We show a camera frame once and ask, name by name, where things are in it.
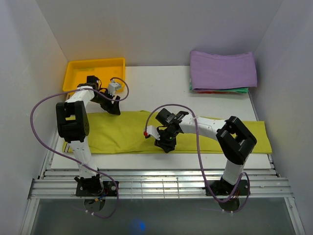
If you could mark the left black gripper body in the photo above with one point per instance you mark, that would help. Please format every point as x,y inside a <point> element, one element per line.
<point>100,100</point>

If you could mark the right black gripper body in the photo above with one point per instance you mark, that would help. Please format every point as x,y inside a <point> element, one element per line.
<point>167,135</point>

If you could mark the yellow-green trousers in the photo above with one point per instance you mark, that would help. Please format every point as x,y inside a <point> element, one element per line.
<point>112,134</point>

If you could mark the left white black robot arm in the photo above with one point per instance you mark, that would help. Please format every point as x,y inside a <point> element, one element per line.
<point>73,125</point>

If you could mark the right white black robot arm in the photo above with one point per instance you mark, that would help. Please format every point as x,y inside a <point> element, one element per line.
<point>234,138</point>

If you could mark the folded purple trousers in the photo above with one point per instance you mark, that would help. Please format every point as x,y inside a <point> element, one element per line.
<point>222,72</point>

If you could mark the yellow plastic tray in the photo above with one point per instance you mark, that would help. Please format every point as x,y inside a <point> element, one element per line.
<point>105,69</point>

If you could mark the folded red garment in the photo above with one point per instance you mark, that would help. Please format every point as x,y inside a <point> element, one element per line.
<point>212,92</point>

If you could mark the folded green garment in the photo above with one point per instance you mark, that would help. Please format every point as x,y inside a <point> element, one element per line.
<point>237,90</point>

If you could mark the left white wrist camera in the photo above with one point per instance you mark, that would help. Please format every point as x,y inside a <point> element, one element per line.
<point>113,87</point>

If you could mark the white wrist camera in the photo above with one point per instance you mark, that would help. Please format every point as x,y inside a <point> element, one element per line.
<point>151,131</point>
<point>113,87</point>

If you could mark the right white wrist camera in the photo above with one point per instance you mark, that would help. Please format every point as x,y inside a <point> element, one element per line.
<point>151,131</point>

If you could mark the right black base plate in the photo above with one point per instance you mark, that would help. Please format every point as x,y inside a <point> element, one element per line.
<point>223,188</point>

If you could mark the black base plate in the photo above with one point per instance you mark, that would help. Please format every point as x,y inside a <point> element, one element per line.
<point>223,188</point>
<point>105,188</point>

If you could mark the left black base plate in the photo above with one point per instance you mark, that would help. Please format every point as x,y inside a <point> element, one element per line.
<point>105,188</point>

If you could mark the aluminium rail frame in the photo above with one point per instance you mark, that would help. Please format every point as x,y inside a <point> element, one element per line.
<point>161,176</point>

